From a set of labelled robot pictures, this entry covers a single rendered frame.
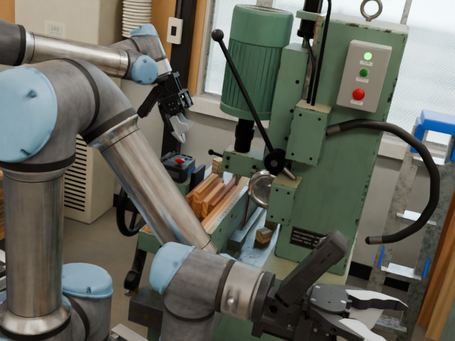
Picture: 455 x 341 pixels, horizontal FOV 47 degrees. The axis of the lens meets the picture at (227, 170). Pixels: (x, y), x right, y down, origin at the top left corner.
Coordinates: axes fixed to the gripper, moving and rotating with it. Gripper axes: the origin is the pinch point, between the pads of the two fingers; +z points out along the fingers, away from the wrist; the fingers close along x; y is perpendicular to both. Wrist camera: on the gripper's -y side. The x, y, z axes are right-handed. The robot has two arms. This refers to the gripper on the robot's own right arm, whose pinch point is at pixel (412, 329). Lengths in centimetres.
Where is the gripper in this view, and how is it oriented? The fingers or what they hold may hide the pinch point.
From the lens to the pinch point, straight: 73.7
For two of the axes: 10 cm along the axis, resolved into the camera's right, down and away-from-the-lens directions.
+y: -1.8, 9.5, 2.6
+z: 9.4, 2.5, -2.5
